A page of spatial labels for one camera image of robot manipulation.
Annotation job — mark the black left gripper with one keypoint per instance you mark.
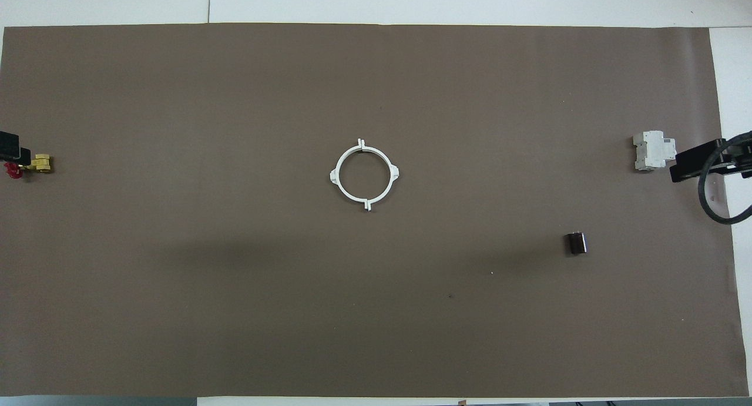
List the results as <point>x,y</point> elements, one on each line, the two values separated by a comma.
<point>10,147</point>

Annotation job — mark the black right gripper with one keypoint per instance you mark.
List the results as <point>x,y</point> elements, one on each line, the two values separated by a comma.
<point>687,165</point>

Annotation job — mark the grey circuit breaker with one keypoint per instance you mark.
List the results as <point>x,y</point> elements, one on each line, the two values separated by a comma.
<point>651,150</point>

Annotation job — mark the dark brown small cylinder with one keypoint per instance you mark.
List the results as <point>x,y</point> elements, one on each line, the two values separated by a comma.
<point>576,243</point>

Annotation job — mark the brown paper table mat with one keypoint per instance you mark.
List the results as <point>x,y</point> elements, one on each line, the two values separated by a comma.
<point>235,277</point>

